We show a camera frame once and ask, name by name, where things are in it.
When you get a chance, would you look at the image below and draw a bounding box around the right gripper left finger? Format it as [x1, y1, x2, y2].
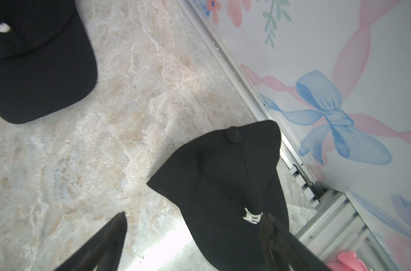
[55, 212, 128, 271]

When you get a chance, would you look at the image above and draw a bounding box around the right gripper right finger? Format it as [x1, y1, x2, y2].
[260, 213, 330, 271]

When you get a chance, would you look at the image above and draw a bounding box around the pink round clock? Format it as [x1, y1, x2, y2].
[326, 251, 369, 271]

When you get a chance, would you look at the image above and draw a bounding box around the black R cap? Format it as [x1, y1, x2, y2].
[0, 1, 98, 124]

